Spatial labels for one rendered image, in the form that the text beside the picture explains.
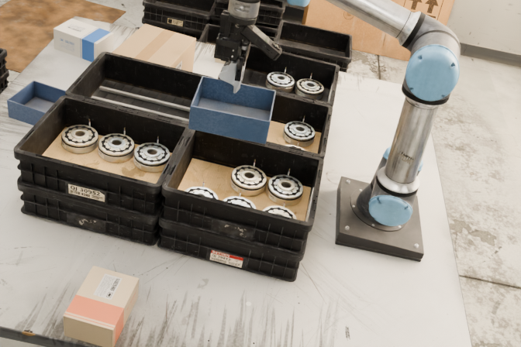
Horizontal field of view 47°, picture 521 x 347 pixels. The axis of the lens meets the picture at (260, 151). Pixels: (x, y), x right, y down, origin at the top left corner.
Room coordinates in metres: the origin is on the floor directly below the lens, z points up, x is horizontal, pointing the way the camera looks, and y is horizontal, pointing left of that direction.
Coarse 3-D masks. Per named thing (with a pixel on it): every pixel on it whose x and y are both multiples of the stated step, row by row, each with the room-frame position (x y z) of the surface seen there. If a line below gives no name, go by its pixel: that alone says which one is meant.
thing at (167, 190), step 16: (256, 144) 1.40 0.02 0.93; (176, 160) 1.25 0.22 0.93; (320, 160) 1.38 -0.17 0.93; (320, 176) 1.31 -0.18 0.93; (176, 192) 1.13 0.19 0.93; (224, 208) 1.12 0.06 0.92; (240, 208) 1.11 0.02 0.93; (272, 224) 1.11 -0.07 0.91; (288, 224) 1.11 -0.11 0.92; (304, 224) 1.11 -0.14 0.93
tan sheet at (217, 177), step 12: (192, 168) 1.35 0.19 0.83; (204, 168) 1.37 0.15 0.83; (216, 168) 1.38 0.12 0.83; (228, 168) 1.39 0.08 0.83; (192, 180) 1.30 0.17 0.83; (216, 180) 1.32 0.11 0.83; (228, 180) 1.33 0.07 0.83; (216, 192) 1.27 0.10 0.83; (228, 192) 1.28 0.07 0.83; (264, 192) 1.31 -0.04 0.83; (264, 204) 1.26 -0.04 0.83; (276, 204) 1.27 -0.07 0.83; (300, 204) 1.29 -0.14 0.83; (300, 216) 1.24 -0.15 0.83
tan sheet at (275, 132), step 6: (270, 126) 1.65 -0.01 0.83; (276, 126) 1.66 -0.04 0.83; (282, 126) 1.67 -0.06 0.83; (270, 132) 1.62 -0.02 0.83; (276, 132) 1.62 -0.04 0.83; (282, 132) 1.63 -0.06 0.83; (318, 132) 1.67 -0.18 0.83; (270, 138) 1.59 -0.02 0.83; (276, 138) 1.59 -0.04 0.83; (282, 138) 1.60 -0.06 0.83; (318, 138) 1.64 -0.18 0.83; (282, 144) 1.57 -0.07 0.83; (288, 144) 1.57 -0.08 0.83; (312, 144) 1.60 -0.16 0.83; (318, 144) 1.61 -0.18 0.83; (306, 150) 1.56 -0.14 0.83; (312, 150) 1.57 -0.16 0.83
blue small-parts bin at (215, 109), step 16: (208, 80) 1.36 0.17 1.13; (208, 96) 1.36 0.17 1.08; (224, 96) 1.36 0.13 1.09; (240, 96) 1.36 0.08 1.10; (256, 96) 1.36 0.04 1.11; (272, 96) 1.36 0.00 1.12; (192, 112) 1.21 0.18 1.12; (208, 112) 1.21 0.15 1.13; (224, 112) 1.21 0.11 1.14; (240, 112) 1.33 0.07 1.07; (256, 112) 1.34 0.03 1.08; (192, 128) 1.21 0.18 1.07; (208, 128) 1.21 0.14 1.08; (224, 128) 1.21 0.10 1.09; (240, 128) 1.21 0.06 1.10; (256, 128) 1.21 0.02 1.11
